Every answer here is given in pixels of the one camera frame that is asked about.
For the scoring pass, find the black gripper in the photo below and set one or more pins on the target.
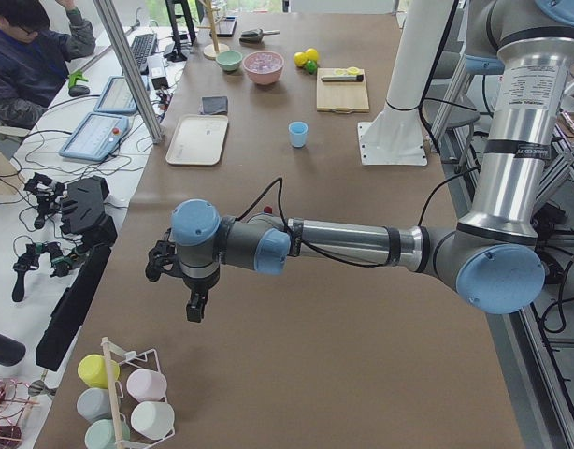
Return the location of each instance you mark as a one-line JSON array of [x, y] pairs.
[[199, 285]]

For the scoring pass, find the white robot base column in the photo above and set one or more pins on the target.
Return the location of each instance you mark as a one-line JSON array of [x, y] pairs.
[[395, 137]]

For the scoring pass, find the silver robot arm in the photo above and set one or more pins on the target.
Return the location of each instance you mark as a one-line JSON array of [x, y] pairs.
[[489, 259]]

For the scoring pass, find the pink cup in rack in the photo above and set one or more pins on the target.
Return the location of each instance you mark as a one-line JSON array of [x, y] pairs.
[[146, 385]]

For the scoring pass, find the yellow cup in rack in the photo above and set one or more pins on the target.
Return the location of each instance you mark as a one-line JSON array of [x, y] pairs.
[[92, 371]]

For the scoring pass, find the white cup in rack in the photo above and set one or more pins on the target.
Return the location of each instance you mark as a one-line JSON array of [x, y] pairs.
[[153, 420]]

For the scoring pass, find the grey cup in rack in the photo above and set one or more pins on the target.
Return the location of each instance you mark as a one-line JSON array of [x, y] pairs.
[[93, 404]]

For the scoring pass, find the mint cup in rack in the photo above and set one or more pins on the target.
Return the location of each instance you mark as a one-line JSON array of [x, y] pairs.
[[100, 435]]

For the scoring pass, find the light blue plastic cup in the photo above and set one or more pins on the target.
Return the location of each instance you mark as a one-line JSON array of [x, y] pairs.
[[298, 132]]

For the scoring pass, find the metal ice scoop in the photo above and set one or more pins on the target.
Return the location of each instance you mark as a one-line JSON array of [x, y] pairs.
[[256, 36]]

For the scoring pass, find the black bar device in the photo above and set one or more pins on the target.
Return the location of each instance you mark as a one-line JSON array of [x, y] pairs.
[[71, 310]]

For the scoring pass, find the cream rabbit tray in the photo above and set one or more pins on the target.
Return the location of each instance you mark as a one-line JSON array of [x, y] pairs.
[[197, 140]]

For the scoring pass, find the near teach pendant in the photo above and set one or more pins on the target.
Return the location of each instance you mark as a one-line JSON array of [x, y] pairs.
[[97, 136]]

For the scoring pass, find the teach pendant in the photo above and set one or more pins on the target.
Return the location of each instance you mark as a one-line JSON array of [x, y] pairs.
[[116, 97], [97, 136]]

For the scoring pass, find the grey folded cloth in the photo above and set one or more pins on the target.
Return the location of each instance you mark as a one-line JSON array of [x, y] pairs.
[[214, 105]]

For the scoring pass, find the far teach pendant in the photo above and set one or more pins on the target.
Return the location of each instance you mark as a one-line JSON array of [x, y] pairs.
[[116, 97]]

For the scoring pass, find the green bowl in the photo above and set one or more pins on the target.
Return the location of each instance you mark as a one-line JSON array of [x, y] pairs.
[[229, 61]]

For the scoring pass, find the pink bowl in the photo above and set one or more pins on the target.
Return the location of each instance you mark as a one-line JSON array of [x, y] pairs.
[[263, 67]]

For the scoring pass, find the wooden cutting board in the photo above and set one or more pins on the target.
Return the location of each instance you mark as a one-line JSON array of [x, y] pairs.
[[346, 97]]

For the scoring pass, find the wooden glass stand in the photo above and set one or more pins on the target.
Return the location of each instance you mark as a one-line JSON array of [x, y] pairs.
[[212, 50]]

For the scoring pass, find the steel muddler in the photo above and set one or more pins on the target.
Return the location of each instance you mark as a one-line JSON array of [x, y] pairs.
[[342, 78]]

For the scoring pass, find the black keyboard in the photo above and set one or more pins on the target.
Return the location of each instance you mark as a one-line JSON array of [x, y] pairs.
[[142, 47]]

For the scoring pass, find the green lime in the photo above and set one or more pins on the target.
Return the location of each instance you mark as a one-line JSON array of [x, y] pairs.
[[311, 67]]

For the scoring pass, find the yellow lemon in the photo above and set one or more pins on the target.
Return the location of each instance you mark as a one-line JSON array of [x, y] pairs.
[[300, 59], [312, 55]]

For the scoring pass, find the seated person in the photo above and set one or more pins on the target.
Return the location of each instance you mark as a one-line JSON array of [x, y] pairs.
[[34, 58]]

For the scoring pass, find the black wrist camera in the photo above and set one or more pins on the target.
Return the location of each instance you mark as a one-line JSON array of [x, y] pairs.
[[162, 259]]

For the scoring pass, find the white wire cup rack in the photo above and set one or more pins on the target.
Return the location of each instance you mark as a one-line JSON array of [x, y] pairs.
[[120, 364]]

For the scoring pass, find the black gripper mount block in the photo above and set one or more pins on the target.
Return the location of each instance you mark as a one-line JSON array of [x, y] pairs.
[[83, 212]]

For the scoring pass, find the aluminium frame post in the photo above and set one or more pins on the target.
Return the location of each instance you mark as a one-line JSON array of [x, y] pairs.
[[118, 40]]

